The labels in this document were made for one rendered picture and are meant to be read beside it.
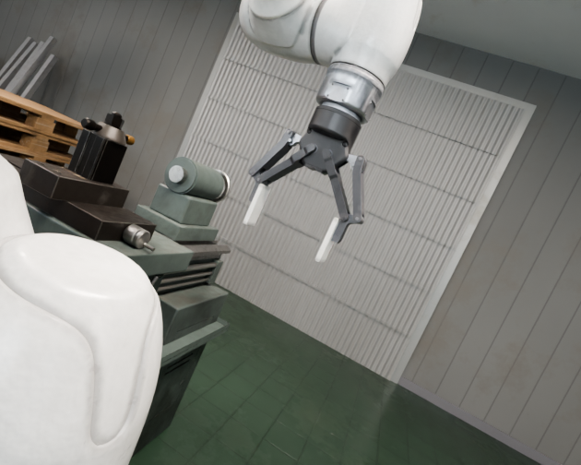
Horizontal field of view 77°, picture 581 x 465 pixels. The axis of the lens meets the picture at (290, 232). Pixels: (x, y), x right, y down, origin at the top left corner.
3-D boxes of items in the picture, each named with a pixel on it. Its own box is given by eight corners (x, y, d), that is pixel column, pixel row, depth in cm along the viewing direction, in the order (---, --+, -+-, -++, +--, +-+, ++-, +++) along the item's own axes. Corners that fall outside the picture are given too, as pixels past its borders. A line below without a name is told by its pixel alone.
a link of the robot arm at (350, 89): (379, 71, 49) (360, 113, 49) (388, 100, 57) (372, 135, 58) (321, 56, 52) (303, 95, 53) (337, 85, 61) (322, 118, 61)
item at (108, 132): (107, 139, 80) (112, 127, 80) (81, 127, 82) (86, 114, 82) (132, 149, 88) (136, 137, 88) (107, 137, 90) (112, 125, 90)
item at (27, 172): (50, 199, 73) (59, 175, 72) (16, 179, 75) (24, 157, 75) (123, 208, 92) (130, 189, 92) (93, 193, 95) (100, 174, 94)
